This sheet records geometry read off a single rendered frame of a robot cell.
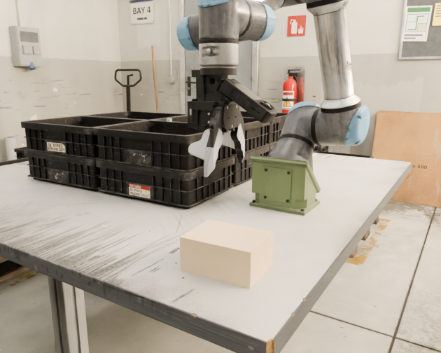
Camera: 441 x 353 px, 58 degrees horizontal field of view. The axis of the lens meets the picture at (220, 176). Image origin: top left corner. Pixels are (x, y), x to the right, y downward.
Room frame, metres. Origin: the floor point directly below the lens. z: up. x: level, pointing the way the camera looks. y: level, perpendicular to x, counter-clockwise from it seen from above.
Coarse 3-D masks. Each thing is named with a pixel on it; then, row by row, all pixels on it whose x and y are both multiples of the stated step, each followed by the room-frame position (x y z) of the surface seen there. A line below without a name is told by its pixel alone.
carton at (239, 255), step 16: (208, 224) 0.84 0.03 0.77; (224, 224) 0.84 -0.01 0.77; (192, 240) 0.75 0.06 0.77; (208, 240) 0.75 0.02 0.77; (224, 240) 0.75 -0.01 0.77; (240, 240) 0.75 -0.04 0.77; (256, 240) 0.75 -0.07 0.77; (272, 240) 0.79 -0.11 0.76; (192, 256) 0.75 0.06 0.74; (208, 256) 0.74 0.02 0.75; (224, 256) 0.72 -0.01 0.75; (240, 256) 0.70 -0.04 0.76; (256, 256) 0.72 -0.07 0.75; (272, 256) 0.80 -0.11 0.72; (192, 272) 0.75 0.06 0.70; (208, 272) 0.74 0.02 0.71; (224, 272) 0.72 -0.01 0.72; (240, 272) 0.70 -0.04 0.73; (256, 272) 0.72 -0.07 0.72
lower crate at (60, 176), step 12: (36, 156) 1.50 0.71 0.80; (48, 156) 1.47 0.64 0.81; (60, 156) 1.43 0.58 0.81; (72, 156) 1.41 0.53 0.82; (36, 168) 1.53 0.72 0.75; (48, 168) 1.48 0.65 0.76; (60, 168) 1.45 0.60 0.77; (72, 168) 1.42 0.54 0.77; (84, 168) 1.39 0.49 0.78; (96, 168) 1.37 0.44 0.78; (48, 180) 1.48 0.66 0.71; (60, 180) 1.45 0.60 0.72; (72, 180) 1.42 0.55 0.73; (84, 180) 1.39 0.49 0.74; (96, 180) 1.37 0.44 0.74
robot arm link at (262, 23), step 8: (248, 0) 0.84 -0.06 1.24; (248, 8) 0.81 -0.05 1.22; (256, 8) 0.83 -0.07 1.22; (264, 8) 0.86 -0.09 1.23; (256, 16) 0.83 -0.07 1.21; (264, 16) 0.85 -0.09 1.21; (272, 16) 0.88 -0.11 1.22; (248, 24) 0.81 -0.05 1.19; (256, 24) 0.83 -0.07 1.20; (264, 24) 0.85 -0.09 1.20; (272, 24) 0.88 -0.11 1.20; (248, 32) 0.83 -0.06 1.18; (256, 32) 0.85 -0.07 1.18; (264, 32) 0.86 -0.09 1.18; (272, 32) 0.89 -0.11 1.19; (240, 40) 0.88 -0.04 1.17; (256, 40) 0.89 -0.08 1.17
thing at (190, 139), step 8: (144, 120) 1.58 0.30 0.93; (152, 120) 1.58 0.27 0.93; (96, 128) 1.33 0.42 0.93; (104, 128) 1.33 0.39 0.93; (104, 136) 1.31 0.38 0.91; (112, 136) 1.30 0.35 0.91; (120, 136) 1.28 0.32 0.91; (128, 136) 1.26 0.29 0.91; (136, 136) 1.24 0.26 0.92; (144, 136) 1.23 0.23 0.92; (152, 136) 1.21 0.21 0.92; (160, 136) 1.19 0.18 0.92; (168, 136) 1.18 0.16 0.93; (176, 136) 1.16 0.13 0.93; (184, 136) 1.15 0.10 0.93; (192, 136) 1.17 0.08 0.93; (200, 136) 1.20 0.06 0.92
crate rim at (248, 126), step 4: (176, 116) 1.76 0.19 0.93; (180, 116) 1.76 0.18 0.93; (184, 116) 1.79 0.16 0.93; (160, 120) 1.58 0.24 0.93; (164, 120) 1.58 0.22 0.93; (244, 124) 1.45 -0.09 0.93; (248, 124) 1.48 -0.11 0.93; (252, 124) 1.51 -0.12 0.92; (256, 124) 1.54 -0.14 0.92; (260, 124) 1.57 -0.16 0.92; (264, 124) 1.60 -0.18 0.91; (268, 124) 1.64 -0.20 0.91; (244, 128) 1.45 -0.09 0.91; (248, 128) 1.48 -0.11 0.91; (252, 128) 1.51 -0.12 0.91
